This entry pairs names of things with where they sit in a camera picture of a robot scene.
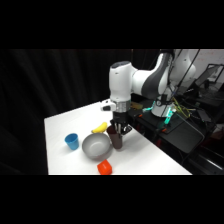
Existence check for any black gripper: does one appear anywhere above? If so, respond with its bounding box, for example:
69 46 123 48
111 111 134 138

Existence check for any brown plastic cup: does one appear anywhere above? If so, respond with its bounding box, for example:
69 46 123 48
106 125 125 150

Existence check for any grey bowl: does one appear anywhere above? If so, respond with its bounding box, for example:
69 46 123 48
81 133 112 160

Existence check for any bright blue plastic cup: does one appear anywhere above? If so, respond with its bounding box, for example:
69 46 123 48
64 132 81 151

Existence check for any yellow banana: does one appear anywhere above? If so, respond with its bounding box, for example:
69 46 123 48
91 121 109 135

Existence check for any orange block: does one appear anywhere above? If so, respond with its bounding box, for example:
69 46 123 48
96 159 113 176

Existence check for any black robot stand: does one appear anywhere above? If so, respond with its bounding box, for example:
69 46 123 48
123 97 214 168

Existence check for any black curtain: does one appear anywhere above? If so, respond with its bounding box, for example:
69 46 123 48
0 49 165 176

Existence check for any black monitor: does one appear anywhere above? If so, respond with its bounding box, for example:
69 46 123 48
194 63 224 90

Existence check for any yellow wrist cable connector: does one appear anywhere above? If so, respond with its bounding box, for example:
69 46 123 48
129 102 144 112

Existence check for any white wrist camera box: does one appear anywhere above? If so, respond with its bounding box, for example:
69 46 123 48
101 98 117 112

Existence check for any yellow cable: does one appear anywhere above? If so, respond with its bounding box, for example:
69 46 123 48
171 105 192 120

